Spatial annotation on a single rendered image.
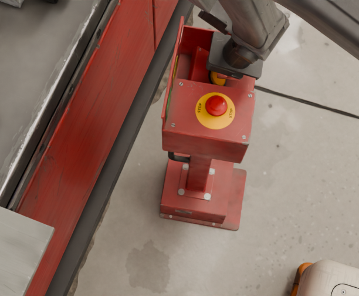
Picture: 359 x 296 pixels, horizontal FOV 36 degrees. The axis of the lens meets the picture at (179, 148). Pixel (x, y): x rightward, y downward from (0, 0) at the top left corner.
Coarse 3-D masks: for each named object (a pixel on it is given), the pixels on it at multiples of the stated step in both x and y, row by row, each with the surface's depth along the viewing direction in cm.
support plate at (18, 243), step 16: (0, 208) 71; (0, 224) 70; (16, 224) 70; (32, 224) 70; (0, 240) 70; (16, 240) 70; (32, 240) 70; (48, 240) 70; (0, 256) 69; (16, 256) 69; (32, 256) 69; (0, 272) 68; (16, 272) 68; (32, 272) 68; (0, 288) 68; (16, 288) 68
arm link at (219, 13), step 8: (216, 8) 87; (200, 16) 91; (208, 16) 90; (216, 16) 87; (224, 16) 87; (216, 24) 90; (224, 24) 89; (224, 32) 91; (232, 32) 88; (240, 48) 84; (248, 56) 84; (256, 56) 84
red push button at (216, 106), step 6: (216, 96) 98; (210, 102) 97; (216, 102) 97; (222, 102) 97; (210, 108) 97; (216, 108) 97; (222, 108) 97; (210, 114) 97; (216, 114) 97; (222, 114) 97
